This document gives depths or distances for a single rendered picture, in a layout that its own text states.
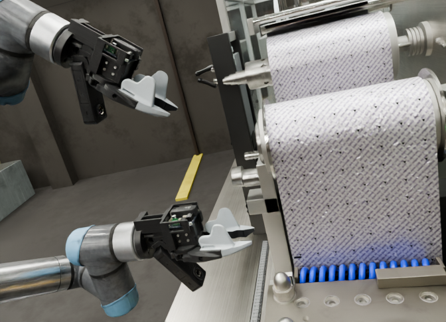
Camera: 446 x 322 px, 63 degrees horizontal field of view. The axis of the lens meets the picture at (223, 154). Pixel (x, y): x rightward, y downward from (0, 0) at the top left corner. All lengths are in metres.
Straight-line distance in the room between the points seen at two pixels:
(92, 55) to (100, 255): 0.36
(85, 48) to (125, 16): 4.08
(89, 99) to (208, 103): 4.00
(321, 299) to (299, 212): 0.14
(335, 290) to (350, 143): 0.23
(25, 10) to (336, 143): 0.54
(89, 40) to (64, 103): 4.53
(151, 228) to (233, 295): 0.28
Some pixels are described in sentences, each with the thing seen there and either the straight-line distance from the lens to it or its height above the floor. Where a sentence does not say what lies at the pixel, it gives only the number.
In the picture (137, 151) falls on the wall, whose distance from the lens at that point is 5.00.
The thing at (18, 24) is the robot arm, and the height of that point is 1.53.
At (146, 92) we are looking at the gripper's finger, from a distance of 0.62.
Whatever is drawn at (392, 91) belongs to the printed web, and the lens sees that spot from 0.60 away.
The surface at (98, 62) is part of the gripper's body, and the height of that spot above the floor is 1.44.
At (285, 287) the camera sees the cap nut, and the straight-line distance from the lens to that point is 0.61.
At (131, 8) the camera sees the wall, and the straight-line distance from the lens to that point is 4.73.
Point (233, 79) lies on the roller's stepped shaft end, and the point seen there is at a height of 1.34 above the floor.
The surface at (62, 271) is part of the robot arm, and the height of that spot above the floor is 1.06.
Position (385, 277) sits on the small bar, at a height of 1.05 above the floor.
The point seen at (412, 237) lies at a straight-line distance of 0.67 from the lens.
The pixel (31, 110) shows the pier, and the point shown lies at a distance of 5.20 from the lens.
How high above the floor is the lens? 1.45
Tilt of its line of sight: 18 degrees down
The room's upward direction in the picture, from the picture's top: 14 degrees counter-clockwise
